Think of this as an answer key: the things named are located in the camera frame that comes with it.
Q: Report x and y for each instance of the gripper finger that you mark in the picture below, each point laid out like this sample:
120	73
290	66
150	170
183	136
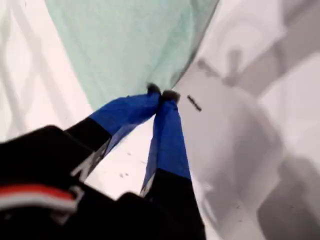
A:
125	110
170	145

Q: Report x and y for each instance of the pale green T-shirt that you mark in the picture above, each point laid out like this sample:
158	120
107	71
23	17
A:
125	37

